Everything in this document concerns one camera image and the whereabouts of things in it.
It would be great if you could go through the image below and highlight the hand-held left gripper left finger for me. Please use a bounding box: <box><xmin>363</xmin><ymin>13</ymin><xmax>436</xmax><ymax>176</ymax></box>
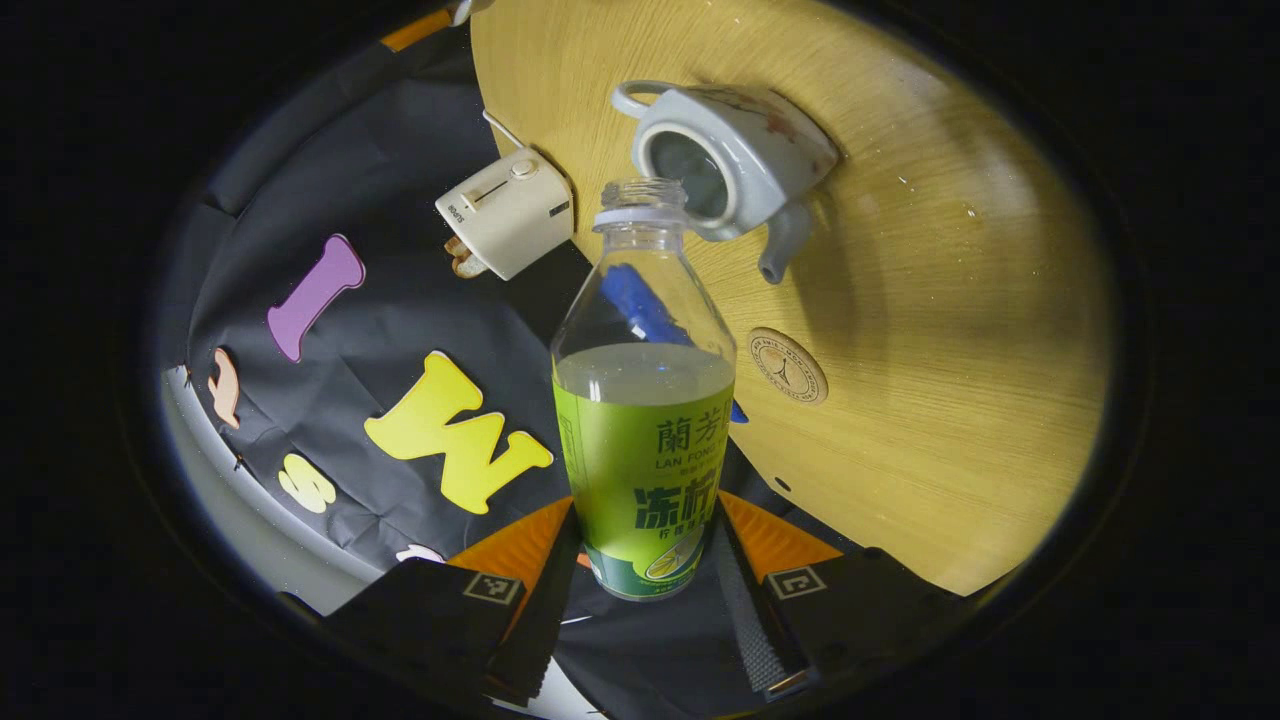
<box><xmin>318</xmin><ymin>495</ymin><xmax>584</xmax><ymax>709</ymax></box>

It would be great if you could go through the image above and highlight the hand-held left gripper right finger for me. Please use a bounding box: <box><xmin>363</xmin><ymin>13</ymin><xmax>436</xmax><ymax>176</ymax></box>
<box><xmin>710</xmin><ymin>488</ymin><xmax>969</xmax><ymax>703</ymax></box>

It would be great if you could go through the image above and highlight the green label water bottle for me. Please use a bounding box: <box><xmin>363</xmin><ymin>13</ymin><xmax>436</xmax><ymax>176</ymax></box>
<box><xmin>550</xmin><ymin>177</ymin><xmax>739</xmax><ymax>603</ymax></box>

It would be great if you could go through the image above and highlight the round wooden coaster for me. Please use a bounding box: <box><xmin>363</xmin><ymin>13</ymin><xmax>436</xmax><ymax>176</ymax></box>
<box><xmin>747</xmin><ymin>327</ymin><xmax>830</xmax><ymax>406</ymax></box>

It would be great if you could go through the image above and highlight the white ceramic teacup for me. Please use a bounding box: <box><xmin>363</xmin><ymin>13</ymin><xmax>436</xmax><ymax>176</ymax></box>
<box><xmin>611</xmin><ymin>80</ymin><xmax>841</xmax><ymax>286</ymax></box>

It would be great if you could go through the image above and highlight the white toaster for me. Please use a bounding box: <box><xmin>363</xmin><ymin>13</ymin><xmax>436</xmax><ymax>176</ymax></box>
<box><xmin>435</xmin><ymin>147</ymin><xmax>576</xmax><ymax>282</ymax></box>

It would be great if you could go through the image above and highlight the blue towel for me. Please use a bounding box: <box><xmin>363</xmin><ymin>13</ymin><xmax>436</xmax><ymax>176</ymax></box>
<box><xmin>600</xmin><ymin>263</ymin><xmax>751</xmax><ymax>425</ymax></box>

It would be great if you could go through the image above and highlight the toast slice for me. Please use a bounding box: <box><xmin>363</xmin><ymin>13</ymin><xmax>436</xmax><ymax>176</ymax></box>
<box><xmin>443</xmin><ymin>235</ymin><xmax>489</xmax><ymax>280</ymax></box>

